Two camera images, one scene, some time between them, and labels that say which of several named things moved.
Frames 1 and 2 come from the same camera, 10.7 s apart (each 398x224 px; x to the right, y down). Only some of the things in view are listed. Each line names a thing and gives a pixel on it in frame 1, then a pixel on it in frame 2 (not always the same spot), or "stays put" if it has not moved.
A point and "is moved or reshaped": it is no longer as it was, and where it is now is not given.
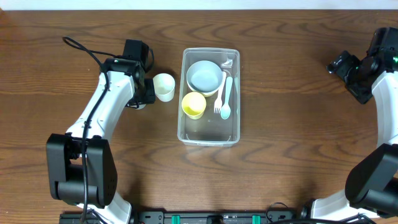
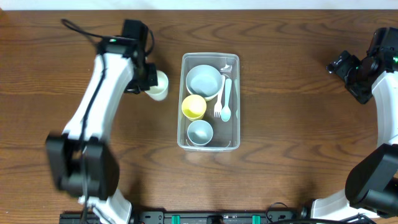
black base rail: (270, 216) stays put
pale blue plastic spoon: (226, 109) stays put
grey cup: (141, 106) to (199, 132)
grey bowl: (204, 77) is moved or reshaped
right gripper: (343, 66) stays put
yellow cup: (194, 104) stays put
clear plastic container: (209, 97) stays put
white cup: (163, 86) is moved or reshaped
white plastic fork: (218, 101) stays put
